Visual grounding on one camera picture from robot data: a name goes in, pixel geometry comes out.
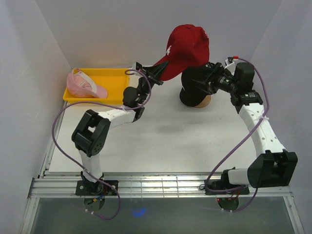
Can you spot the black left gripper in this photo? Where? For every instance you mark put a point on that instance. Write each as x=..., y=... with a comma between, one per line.
x=154, y=73

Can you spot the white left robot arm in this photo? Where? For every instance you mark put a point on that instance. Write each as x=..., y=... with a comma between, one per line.
x=90, y=135

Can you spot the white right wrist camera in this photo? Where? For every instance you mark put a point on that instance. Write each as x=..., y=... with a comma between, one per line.
x=230, y=63

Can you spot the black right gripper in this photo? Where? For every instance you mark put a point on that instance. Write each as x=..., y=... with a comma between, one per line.
x=217, y=70

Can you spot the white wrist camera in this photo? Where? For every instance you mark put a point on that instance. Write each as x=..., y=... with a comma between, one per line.
x=134, y=67
x=230, y=63

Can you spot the aluminium frame rail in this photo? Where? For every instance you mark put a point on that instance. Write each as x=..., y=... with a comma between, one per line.
x=155, y=204

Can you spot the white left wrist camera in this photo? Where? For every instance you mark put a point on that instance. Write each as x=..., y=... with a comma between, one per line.
x=134, y=67

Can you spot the pink cap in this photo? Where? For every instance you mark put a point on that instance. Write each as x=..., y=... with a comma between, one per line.
x=81, y=85

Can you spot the red cap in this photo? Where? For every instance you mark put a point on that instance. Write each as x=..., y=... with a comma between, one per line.
x=187, y=46

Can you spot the black NY cap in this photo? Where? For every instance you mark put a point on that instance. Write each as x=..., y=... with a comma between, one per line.
x=190, y=95

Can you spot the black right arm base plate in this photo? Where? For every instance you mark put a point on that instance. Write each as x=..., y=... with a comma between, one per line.
x=217, y=187

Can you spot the yellow plastic tray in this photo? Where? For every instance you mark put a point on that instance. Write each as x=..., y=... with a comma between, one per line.
x=114, y=80

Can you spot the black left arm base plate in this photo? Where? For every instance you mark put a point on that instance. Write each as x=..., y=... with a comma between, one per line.
x=86, y=188

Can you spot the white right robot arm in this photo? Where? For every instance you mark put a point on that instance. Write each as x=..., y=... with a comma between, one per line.
x=274, y=165

